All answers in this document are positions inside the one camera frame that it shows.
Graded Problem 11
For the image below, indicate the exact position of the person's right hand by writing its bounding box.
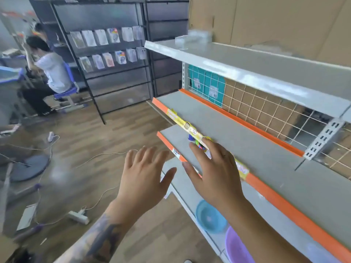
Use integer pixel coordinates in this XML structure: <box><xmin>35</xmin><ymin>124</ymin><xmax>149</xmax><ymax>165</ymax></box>
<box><xmin>182</xmin><ymin>138</ymin><xmax>244</xmax><ymax>214</ymax></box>

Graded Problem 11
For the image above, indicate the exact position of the person's left hand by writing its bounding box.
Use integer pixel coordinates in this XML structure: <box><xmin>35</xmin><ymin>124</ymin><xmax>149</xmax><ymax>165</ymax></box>
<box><xmin>114</xmin><ymin>146</ymin><xmax>178</xmax><ymax>223</ymax></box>

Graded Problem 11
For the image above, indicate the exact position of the person's left forearm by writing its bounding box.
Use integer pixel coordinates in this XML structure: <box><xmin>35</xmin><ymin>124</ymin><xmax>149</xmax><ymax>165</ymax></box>
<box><xmin>53</xmin><ymin>198</ymin><xmax>143</xmax><ymax>263</ymax></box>

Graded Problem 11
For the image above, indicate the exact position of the person's right forearm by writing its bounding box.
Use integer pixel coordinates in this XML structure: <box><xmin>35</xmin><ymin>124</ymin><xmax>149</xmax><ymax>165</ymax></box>
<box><xmin>223</xmin><ymin>198</ymin><xmax>312</xmax><ymax>263</ymax></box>

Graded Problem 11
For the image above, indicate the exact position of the colourful small toy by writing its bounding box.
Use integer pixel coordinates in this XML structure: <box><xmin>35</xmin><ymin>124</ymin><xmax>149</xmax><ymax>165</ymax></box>
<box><xmin>188</xmin><ymin>134</ymin><xmax>212</xmax><ymax>159</ymax></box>

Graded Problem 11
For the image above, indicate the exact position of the long yellow packaged item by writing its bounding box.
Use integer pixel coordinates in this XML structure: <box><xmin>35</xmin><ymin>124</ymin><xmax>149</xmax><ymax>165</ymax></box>
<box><xmin>166</xmin><ymin>108</ymin><xmax>250</xmax><ymax>180</ymax></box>

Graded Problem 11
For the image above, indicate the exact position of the blue plastic bowl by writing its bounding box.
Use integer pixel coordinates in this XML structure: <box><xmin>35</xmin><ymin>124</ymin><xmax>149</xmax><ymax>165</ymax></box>
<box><xmin>195</xmin><ymin>200</ymin><xmax>228</xmax><ymax>234</ymax></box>

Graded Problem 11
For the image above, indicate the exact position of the teal card packet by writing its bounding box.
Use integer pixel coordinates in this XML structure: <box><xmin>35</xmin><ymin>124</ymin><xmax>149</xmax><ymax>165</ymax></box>
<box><xmin>188</xmin><ymin>66</ymin><xmax>206</xmax><ymax>97</ymax></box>
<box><xmin>204</xmin><ymin>72</ymin><xmax>226</xmax><ymax>108</ymax></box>

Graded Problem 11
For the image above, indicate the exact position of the grey metal shelf rack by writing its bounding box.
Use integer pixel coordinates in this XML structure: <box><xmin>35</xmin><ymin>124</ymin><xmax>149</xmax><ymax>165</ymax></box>
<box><xmin>144</xmin><ymin>39</ymin><xmax>351</xmax><ymax>263</ymax></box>

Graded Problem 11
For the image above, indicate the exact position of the white power strip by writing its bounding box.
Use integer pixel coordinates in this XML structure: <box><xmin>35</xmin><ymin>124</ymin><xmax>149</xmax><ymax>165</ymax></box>
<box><xmin>67</xmin><ymin>210</ymin><xmax>90</xmax><ymax>225</ymax></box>

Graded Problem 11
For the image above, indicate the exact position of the purple plastic basin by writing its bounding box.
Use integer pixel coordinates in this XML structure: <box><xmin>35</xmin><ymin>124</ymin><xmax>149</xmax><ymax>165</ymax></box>
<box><xmin>225</xmin><ymin>226</ymin><xmax>257</xmax><ymax>263</ymax></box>

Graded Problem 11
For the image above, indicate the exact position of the blue office chair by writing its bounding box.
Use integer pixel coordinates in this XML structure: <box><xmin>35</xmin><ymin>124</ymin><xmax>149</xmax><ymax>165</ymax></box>
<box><xmin>52</xmin><ymin>63</ymin><xmax>86</xmax><ymax>113</ymax></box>

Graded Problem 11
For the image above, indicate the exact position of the round dark fan base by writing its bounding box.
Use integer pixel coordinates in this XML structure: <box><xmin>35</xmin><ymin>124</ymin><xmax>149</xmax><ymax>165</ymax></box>
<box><xmin>10</xmin><ymin>154</ymin><xmax>50</xmax><ymax>183</ymax></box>

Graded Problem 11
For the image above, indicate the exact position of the clear plastic box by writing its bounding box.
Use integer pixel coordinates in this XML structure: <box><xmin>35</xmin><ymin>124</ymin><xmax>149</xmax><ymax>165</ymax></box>
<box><xmin>175</xmin><ymin>35</ymin><xmax>190</xmax><ymax>49</ymax></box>
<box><xmin>188</xmin><ymin>30</ymin><xmax>213</xmax><ymax>45</ymax></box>

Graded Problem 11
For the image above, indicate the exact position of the row of hanging phone cases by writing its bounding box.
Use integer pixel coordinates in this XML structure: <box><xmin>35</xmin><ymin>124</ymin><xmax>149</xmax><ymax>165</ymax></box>
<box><xmin>70</xmin><ymin>26</ymin><xmax>148</xmax><ymax>73</ymax></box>

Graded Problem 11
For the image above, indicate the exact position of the white flat box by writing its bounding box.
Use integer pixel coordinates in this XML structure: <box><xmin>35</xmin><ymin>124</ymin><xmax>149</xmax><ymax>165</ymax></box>
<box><xmin>16</xmin><ymin>203</ymin><xmax>38</xmax><ymax>232</ymax></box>

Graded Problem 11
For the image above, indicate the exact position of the brown cardboard sheet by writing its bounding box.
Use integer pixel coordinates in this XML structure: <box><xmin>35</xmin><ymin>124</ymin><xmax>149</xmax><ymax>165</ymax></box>
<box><xmin>189</xmin><ymin>0</ymin><xmax>351</xmax><ymax>69</ymax></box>

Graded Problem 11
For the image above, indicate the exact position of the blue desk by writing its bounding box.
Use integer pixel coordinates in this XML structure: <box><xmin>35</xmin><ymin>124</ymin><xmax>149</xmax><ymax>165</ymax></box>
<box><xmin>0</xmin><ymin>66</ymin><xmax>26</xmax><ymax>85</ymax></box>

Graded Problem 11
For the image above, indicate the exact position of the white cable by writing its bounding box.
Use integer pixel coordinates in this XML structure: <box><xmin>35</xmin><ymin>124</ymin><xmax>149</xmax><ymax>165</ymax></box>
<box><xmin>74</xmin><ymin>149</ymin><xmax>139</xmax><ymax>169</ymax></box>

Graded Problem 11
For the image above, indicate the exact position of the white wire grid panel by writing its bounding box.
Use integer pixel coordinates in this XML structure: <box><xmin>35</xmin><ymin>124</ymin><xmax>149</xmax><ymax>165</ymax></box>
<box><xmin>186</xmin><ymin>64</ymin><xmax>351</xmax><ymax>180</ymax></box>

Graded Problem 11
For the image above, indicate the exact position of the black wire display rack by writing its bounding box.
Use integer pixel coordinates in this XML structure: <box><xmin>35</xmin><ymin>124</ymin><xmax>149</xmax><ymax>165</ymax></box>
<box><xmin>29</xmin><ymin>0</ymin><xmax>190</xmax><ymax>125</ymax></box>

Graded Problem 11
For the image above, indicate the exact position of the white shelf bracket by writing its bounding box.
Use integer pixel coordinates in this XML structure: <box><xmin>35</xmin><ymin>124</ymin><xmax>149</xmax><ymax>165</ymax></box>
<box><xmin>303</xmin><ymin>118</ymin><xmax>346</xmax><ymax>161</ymax></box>

